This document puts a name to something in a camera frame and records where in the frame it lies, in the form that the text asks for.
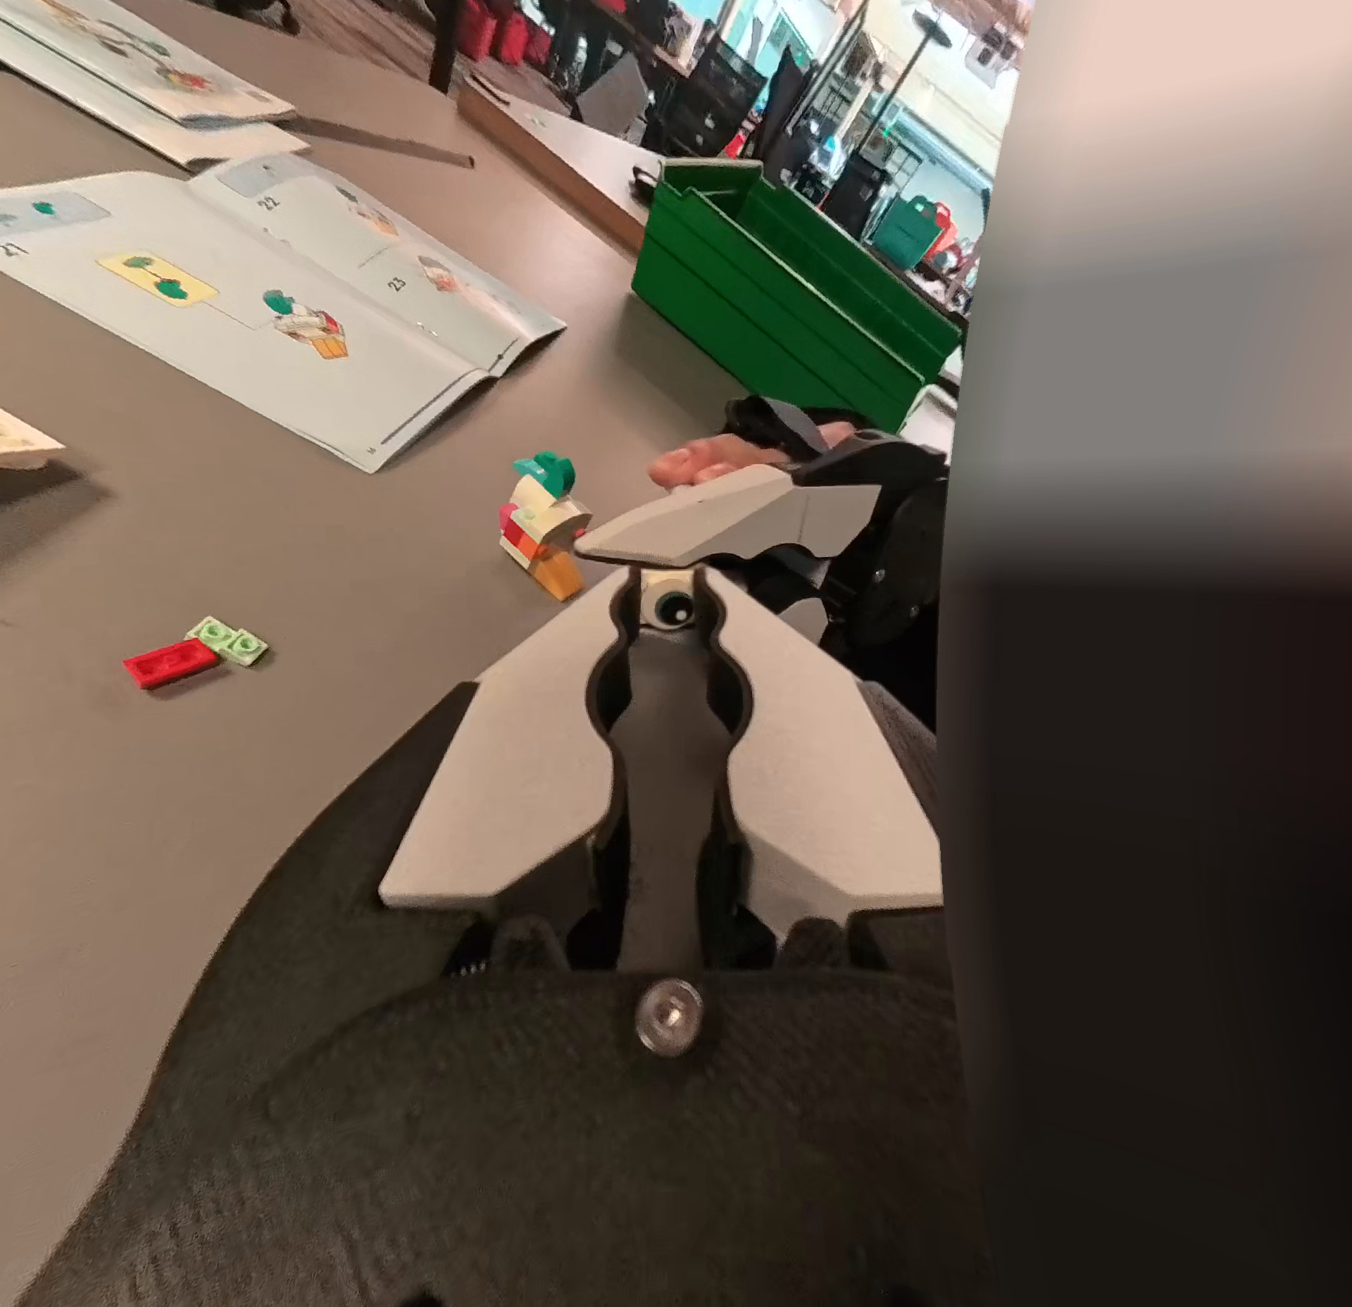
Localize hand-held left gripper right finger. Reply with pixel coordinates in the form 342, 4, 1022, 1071
704, 567, 944, 933

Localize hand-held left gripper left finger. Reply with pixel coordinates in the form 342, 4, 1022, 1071
377, 567, 641, 909

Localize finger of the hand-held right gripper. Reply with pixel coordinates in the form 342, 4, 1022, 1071
574, 463, 884, 567

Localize white lego eye brick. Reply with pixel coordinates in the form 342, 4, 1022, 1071
637, 570, 700, 634

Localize small colourful lego model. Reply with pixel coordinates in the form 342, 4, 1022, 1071
498, 450, 592, 601

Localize light green lego plate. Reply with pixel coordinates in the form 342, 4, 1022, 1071
185, 615, 269, 667

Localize red lego plate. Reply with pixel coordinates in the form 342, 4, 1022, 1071
122, 638, 224, 689

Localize open lego instruction booklet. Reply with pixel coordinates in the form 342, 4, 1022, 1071
0, 153, 566, 475

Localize white lego plate assembly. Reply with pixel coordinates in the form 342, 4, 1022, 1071
0, 408, 66, 471

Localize closed lego instruction booklet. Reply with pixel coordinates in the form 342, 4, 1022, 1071
0, 0, 309, 164

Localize person's right hand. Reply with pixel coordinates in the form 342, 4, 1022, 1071
647, 412, 865, 489

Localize green plastic bin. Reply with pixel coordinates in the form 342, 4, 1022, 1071
629, 158, 965, 434

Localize teal bag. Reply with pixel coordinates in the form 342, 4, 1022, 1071
873, 195, 944, 269

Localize wooden table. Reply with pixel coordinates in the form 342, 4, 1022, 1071
455, 69, 676, 255

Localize black office chair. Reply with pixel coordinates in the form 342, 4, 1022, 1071
666, 30, 768, 159

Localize red bags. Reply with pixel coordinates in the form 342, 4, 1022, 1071
455, 0, 552, 67

